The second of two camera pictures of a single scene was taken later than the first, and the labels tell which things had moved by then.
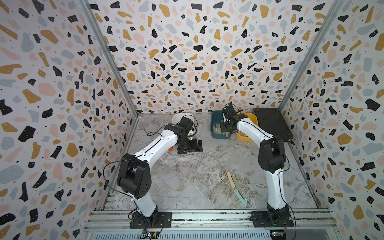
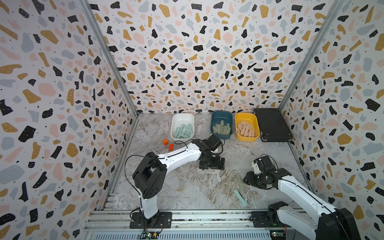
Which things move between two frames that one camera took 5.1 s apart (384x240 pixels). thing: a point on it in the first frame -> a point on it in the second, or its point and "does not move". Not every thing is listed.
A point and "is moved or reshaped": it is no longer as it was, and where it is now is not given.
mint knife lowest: [242, 200] does not move
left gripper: [194, 148] -> [217, 165]
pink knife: [230, 179] is moved or reshaped
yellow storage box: [251, 117] does not move
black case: [272, 120] does not move
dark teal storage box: [217, 117] does not move
